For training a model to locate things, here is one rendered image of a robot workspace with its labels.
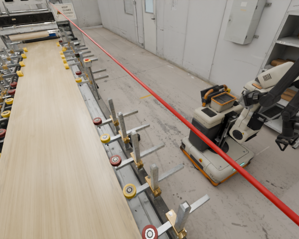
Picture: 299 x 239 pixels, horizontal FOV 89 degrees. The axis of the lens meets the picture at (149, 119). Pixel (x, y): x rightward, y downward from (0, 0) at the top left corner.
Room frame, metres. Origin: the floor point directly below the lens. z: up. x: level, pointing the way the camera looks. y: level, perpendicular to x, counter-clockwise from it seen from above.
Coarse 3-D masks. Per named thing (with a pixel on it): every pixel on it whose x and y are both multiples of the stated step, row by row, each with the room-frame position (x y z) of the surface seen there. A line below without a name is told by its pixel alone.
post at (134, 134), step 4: (132, 132) 0.66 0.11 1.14; (136, 132) 0.66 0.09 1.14; (132, 136) 0.64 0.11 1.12; (136, 136) 0.66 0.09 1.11; (132, 140) 0.65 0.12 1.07; (136, 140) 0.65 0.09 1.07; (132, 144) 0.66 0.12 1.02; (136, 144) 0.65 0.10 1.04; (136, 148) 0.65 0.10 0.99; (136, 152) 0.65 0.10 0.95; (136, 156) 0.65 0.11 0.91; (136, 160) 0.64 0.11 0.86; (140, 160) 0.66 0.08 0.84; (140, 168) 0.65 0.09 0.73
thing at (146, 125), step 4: (144, 124) 1.03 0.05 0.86; (148, 124) 1.03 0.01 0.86; (136, 128) 0.99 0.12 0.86; (140, 128) 0.99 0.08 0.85; (144, 128) 1.01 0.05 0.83; (128, 132) 0.94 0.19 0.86; (116, 136) 0.90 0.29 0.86; (120, 136) 0.90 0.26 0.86; (112, 140) 0.86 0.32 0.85; (116, 140) 0.88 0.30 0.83
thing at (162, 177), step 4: (180, 164) 0.60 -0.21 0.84; (172, 168) 0.57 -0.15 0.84; (176, 168) 0.57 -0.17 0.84; (180, 168) 0.57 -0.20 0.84; (168, 172) 0.55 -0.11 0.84; (172, 172) 0.54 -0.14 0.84; (176, 172) 0.56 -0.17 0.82; (160, 176) 0.52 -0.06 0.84; (164, 176) 0.52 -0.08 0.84; (168, 176) 0.53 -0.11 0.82; (160, 180) 0.50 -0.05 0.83; (144, 184) 0.47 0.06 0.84; (148, 184) 0.47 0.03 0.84; (136, 188) 0.44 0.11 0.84; (140, 188) 0.44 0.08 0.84; (144, 188) 0.44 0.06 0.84; (148, 188) 0.45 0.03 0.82; (140, 192) 0.43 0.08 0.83
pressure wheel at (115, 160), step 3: (114, 156) 0.65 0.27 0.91; (117, 156) 0.65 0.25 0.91; (120, 156) 0.65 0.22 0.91; (111, 159) 0.63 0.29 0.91; (114, 159) 0.63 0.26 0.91; (117, 159) 0.63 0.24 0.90; (120, 159) 0.63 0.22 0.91; (111, 162) 0.61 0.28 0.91; (114, 162) 0.61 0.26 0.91; (117, 162) 0.61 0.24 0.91; (120, 162) 0.61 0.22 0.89; (114, 165) 0.59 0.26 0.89; (117, 165) 0.60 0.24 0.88
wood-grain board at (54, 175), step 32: (32, 64) 2.63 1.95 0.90; (32, 96) 1.57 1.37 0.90; (64, 96) 1.53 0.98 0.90; (32, 128) 1.01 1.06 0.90; (64, 128) 0.99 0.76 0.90; (0, 160) 0.68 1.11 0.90; (32, 160) 0.66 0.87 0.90; (64, 160) 0.65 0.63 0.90; (96, 160) 0.63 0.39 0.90; (0, 192) 0.44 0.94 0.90; (32, 192) 0.43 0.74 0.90; (64, 192) 0.42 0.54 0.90; (96, 192) 0.41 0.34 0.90; (0, 224) 0.26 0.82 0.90; (32, 224) 0.26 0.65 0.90; (64, 224) 0.25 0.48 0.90; (96, 224) 0.24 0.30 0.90; (128, 224) 0.23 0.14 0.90
